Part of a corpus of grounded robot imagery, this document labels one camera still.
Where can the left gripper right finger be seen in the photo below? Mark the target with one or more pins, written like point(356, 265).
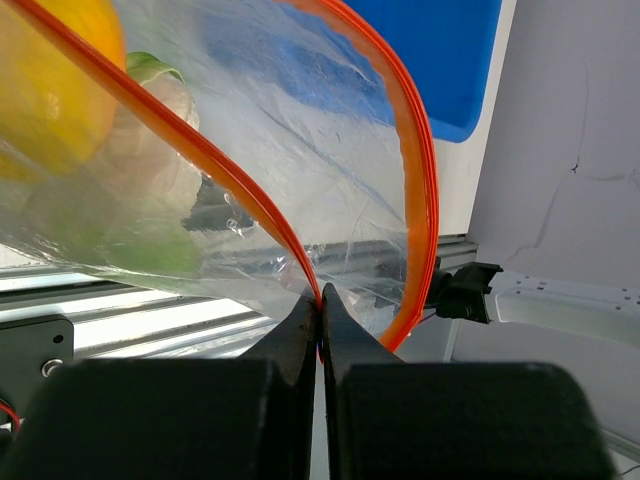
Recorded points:
point(388, 419)

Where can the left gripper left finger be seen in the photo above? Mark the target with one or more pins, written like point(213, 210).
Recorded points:
point(249, 417)

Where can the clear orange zip bag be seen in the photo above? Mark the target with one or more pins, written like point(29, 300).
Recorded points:
point(294, 197)

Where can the yellow orange mango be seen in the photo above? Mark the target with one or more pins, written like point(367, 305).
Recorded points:
point(54, 117)

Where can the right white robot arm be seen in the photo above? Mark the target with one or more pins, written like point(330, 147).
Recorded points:
point(485, 293)

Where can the blue plastic bin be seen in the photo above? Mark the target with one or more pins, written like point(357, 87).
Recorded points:
point(445, 45)

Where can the aluminium front rail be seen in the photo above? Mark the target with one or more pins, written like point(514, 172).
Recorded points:
point(114, 320)

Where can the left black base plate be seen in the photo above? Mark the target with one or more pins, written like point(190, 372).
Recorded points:
point(31, 349)

